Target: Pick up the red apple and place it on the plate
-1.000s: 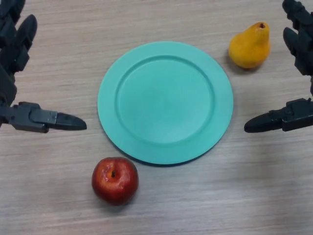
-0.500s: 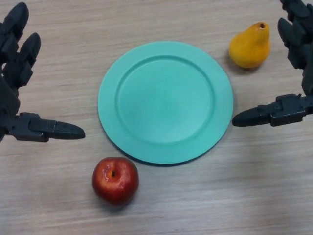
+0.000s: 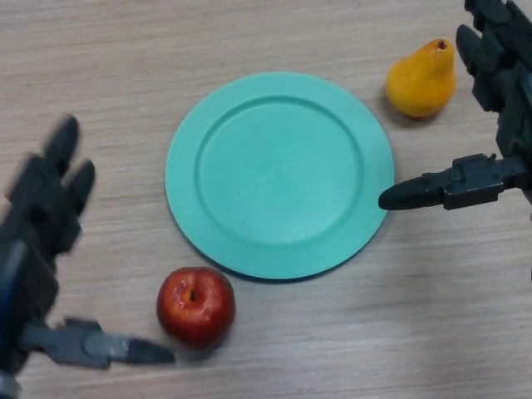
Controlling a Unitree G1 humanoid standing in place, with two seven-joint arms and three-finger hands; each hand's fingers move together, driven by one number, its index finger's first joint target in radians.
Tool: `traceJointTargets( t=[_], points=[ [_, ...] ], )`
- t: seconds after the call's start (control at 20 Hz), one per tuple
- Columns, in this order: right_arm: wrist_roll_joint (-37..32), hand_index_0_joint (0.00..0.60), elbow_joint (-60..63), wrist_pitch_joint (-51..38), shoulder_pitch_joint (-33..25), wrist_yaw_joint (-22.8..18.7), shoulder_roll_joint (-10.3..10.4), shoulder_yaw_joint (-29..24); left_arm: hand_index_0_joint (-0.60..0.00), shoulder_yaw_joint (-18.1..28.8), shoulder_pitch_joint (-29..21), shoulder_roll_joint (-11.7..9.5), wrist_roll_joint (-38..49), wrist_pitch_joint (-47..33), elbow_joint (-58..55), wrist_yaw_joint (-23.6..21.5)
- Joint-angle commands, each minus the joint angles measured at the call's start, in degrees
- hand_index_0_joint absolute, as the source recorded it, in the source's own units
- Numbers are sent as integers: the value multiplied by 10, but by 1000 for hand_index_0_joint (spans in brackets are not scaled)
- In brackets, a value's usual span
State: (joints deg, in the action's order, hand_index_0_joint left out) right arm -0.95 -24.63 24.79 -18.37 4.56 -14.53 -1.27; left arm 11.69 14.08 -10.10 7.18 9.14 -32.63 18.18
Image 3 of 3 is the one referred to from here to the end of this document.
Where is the green round plate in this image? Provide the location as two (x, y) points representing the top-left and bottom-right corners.
(165, 72), (396, 285)

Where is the red apple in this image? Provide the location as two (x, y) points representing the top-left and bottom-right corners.
(155, 266), (237, 351)

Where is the yellow pear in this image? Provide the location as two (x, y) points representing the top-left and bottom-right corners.
(385, 38), (457, 120)

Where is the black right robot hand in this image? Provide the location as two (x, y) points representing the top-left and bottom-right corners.
(377, 0), (532, 212)

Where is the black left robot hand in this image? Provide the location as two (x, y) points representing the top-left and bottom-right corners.
(0, 114), (176, 377)

